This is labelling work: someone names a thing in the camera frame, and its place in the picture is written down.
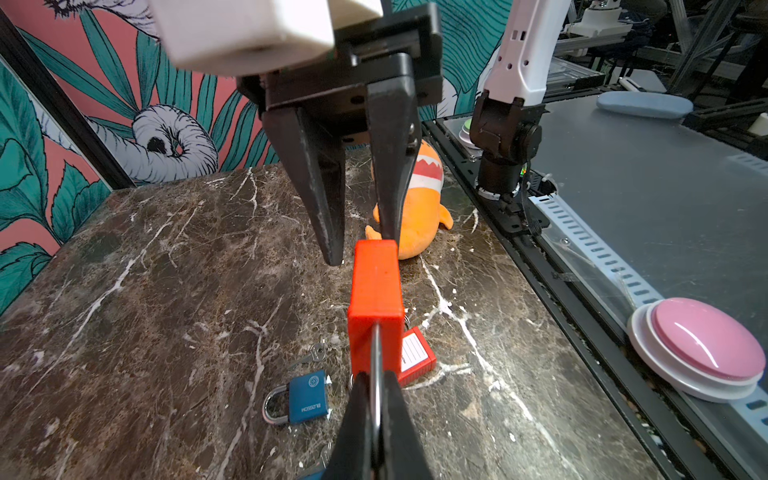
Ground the right black frame post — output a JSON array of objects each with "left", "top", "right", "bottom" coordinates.
[{"left": 1, "top": 12, "right": 136, "bottom": 190}]

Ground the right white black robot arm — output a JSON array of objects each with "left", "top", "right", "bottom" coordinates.
[{"left": 149, "top": 1, "right": 567, "bottom": 266}]

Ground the green push button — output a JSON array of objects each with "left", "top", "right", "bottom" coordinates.
[{"left": 459, "top": 118, "right": 478, "bottom": 150}]

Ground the orange shark plush toy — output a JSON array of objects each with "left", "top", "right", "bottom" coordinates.
[{"left": 398, "top": 141, "right": 454, "bottom": 260}]

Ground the white vented strip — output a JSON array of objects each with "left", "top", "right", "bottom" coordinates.
[{"left": 532, "top": 195, "right": 767, "bottom": 444}]

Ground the grey oval pad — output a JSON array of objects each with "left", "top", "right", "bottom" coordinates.
[{"left": 596, "top": 91, "right": 694, "bottom": 120}]

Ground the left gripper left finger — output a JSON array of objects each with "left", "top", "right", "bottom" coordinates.
[{"left": 321, "top": 373, "right": 372, "bottom": 480}]

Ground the blue padlock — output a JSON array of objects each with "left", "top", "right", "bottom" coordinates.
[
  {"left": 297, "top": 464, "right": 325, "bottom": 480},
  {"left": 261, "top": 370, "right": 329, "bottom": 426}
]

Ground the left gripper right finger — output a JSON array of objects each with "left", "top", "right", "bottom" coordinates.
[{"left": 381, "top": 371, "right": 433, "bottom": 479}]

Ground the black front mounting rail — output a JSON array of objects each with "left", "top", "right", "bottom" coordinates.
[{"left": 422, "top": 119, "right": 723, "bottom": 479}]

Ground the small silver key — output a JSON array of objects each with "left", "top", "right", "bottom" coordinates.
[{"left": 290, "top": 343, "right": 326, "bottom": 369}]

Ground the red padlock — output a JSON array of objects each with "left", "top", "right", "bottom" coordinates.
[
  {"left": 398, "top": 326, "right": 437, "bottom": 387},
  {"left": 347, "top": 240, "right": 405, "bottom": 445}
]

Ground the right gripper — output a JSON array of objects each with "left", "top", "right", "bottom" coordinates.
[{"left": 149, "top": 1, "right": 443, "bottom": 266}]

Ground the pink push button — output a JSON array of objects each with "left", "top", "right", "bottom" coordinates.
[{"left": 627, "top": 297, "right": 767, "bottom": 388}]

